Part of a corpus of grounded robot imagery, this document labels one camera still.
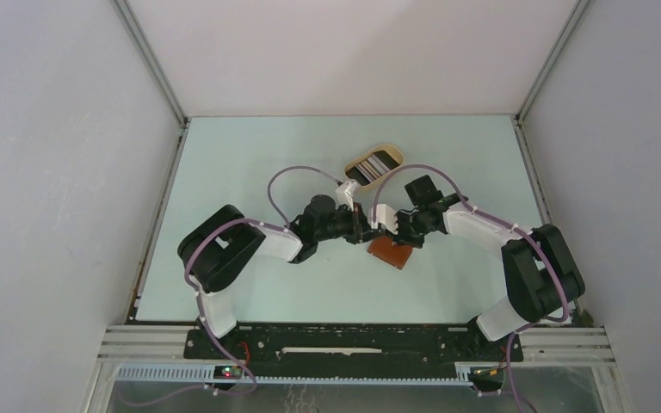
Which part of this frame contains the aluminium frame rail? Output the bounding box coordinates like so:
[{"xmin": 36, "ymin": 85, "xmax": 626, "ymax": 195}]
[{"xmin": 98, "ymin": 325, "xmax": 616, "ymax": 367}]

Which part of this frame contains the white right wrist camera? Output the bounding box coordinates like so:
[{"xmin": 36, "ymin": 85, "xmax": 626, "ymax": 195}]
[{"xmin": 368, "ymin": 204, "xmax": 398, "ymax": 235}]

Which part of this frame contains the brown leather card holder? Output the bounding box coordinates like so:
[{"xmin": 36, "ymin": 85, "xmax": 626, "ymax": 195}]
[{"xmin": 367, "ymin": 236, "xmax": 414, "ymax": 270}]

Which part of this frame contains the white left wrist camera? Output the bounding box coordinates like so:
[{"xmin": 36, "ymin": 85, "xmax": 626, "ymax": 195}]
[{"xmin": 335, "ymin": 179, "xmax": 361, "ymax": 211}]

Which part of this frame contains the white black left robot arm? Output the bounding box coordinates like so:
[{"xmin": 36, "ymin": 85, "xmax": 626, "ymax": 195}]
[{"xmin": 177, "ymin": 194, "xmax": 380, "ymax": 359}]

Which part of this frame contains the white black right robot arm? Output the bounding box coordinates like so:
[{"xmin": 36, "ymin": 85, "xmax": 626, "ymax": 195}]
[{"xmin": 394, "ymin": 176, "xmax": 585, "ymax": 360}]

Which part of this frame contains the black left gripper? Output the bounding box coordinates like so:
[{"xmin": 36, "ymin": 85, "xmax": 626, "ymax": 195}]
[{"xmin": 315, "ymin": 202, "xmax": 383, "ymax": 245}]

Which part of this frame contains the beige oval tray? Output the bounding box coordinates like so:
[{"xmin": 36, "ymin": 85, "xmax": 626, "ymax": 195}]
[{"xmin": 343, "ymin": 143, "xmax": 405, "ymax": 194}]

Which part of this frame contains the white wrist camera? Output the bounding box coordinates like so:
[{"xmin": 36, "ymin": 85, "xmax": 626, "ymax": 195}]
[
  {"xmin": 335, "ymin": 179, "xmax": 361, "ymax": 211},
  {"xmin": 368, "ymin": 204, "xmax": 398, "ymax": 235}
]

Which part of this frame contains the white cable duct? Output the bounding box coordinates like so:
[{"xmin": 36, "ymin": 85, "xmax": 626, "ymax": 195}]
[{"xmin": 114, "ymin": 363, "xmax": 472, "ymax": 386}]

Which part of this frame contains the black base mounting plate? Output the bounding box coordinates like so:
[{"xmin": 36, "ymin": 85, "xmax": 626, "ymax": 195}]
[{"xmin": 183, "ymin": 323, "xmax": 522, "ymax": 378}]

